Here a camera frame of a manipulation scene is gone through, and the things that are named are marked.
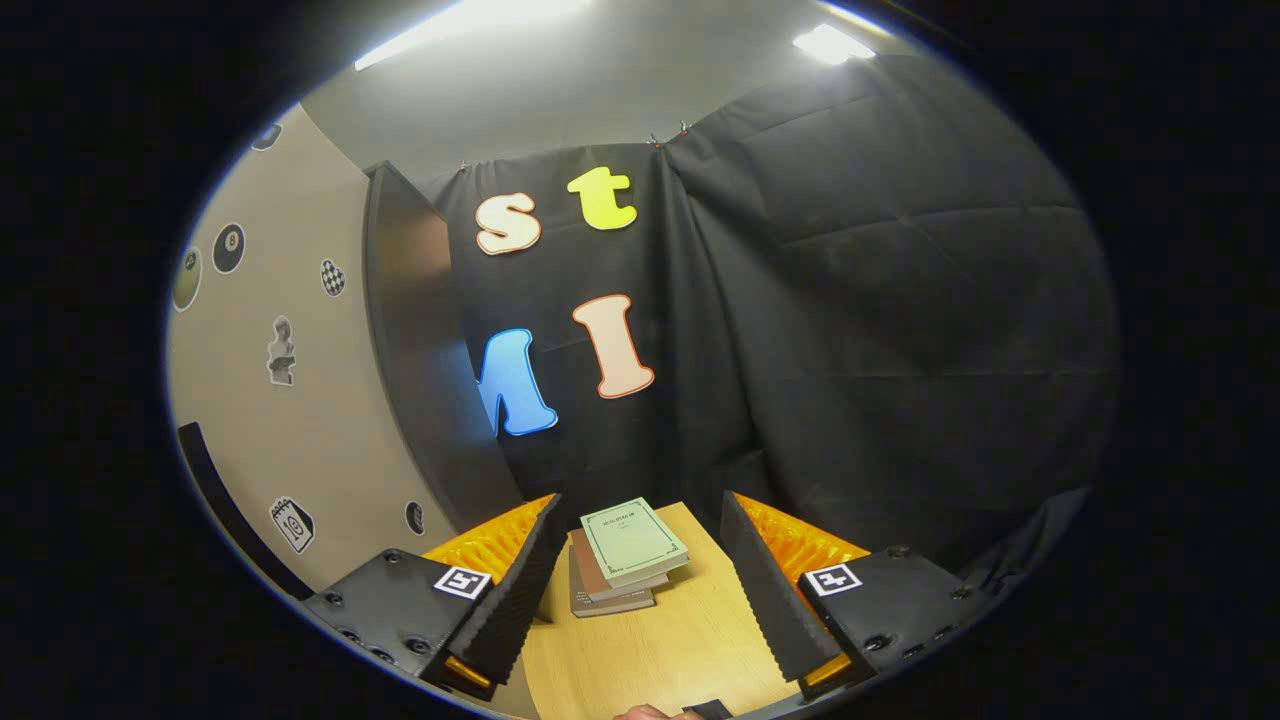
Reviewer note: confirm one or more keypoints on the green book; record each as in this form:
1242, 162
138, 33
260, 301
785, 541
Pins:
632, 542

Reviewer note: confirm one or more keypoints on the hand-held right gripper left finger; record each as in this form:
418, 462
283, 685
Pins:
515, 595

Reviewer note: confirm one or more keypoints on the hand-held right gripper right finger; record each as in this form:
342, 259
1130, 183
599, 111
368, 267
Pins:
770, 600

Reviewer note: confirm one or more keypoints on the grey book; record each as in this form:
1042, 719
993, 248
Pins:
600, 608

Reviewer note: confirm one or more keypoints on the small ceiling light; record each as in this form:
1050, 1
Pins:
832, 44

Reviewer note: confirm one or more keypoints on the black backdrop cloth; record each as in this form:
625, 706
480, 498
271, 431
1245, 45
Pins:
850, 300

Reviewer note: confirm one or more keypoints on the brown book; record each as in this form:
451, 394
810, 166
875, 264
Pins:
590, 580

